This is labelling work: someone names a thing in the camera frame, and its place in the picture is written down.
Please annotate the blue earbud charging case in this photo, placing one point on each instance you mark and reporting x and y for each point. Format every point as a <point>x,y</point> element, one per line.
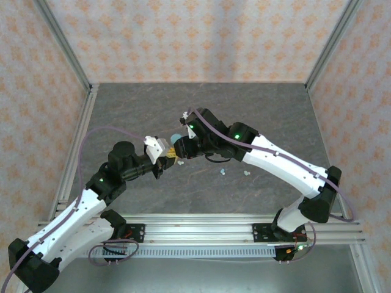
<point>176,138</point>

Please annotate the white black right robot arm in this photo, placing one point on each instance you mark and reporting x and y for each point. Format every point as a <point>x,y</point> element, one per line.
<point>275,168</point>

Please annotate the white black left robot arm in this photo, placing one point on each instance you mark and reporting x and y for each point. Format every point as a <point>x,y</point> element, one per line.
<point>91,207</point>

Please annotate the small circuit board green LED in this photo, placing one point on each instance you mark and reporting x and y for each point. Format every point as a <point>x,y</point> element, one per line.
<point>297,248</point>

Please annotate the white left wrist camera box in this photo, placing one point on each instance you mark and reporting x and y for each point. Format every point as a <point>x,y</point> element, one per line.
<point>154,148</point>

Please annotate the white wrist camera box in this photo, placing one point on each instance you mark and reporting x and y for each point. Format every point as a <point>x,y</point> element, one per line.
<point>154,148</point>
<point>185,116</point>

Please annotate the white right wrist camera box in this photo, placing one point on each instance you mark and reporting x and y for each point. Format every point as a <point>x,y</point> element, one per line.
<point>185,116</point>

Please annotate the aluminium side frame rail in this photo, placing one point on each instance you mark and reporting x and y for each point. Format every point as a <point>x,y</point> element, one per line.
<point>87,103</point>

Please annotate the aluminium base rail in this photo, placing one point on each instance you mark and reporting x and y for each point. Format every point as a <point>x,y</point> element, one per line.
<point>198,229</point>

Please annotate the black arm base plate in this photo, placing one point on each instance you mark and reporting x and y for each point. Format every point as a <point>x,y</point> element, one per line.
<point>137,233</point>
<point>259,233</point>

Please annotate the short aluminium frame post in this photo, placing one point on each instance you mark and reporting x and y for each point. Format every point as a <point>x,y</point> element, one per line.
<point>363,268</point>

